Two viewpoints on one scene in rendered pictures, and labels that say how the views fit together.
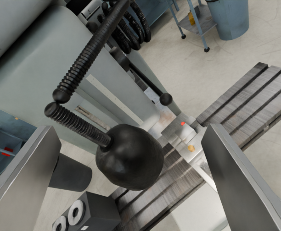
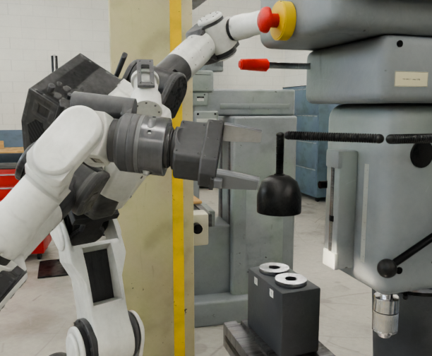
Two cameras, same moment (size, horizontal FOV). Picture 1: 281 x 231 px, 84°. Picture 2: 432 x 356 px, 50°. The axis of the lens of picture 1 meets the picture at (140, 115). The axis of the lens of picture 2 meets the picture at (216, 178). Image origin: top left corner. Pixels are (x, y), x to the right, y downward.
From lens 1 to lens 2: 0.65 m
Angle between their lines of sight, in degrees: 66
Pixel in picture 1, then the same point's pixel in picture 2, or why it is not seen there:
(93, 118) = (332, 187)
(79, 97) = (337, 163)
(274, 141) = not seen: outside the picture
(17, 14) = (354, 95)
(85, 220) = (278, 289)
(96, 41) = (325, 135)
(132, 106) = (369, 231)
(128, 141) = (276, 181)
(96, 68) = (375, 165)
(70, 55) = not seen: hidden behind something
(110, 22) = (344, 136)
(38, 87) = not seen: hidden behind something
